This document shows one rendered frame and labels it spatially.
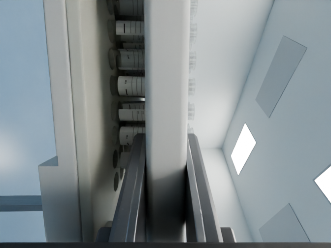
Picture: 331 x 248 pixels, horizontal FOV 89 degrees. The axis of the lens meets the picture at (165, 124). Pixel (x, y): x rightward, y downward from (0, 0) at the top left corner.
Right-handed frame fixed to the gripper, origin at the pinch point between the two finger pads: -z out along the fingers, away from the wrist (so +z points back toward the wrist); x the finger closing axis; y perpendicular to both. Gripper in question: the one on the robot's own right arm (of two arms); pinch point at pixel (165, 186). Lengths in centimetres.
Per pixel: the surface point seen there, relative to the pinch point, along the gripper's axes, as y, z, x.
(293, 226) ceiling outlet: 255, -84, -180
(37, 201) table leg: 52, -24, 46
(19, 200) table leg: 52, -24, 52
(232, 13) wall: 32, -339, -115
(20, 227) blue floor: 131, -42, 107
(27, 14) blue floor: 11, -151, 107
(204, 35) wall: 67, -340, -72
